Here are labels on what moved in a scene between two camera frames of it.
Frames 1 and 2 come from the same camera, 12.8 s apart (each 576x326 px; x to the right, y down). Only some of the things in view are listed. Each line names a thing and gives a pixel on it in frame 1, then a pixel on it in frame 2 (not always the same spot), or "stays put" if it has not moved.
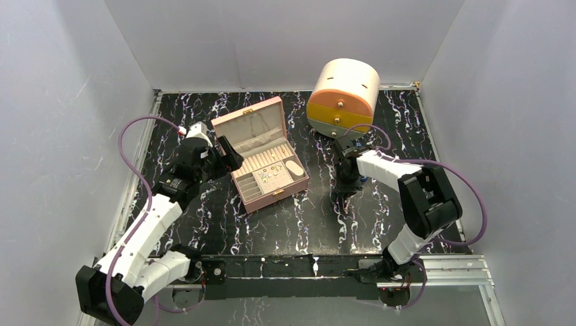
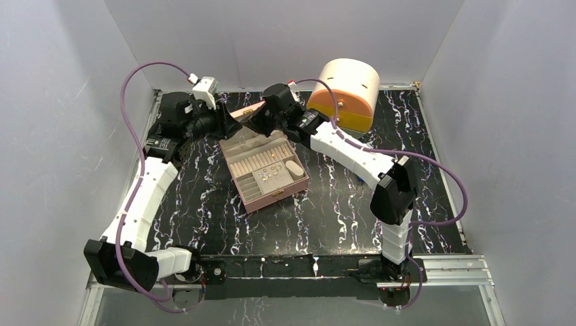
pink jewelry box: [271, 170] stays put
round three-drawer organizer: [344, 94] stays put
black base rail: [306, 277] stays put
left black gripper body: [214, 169] → [209, 121]
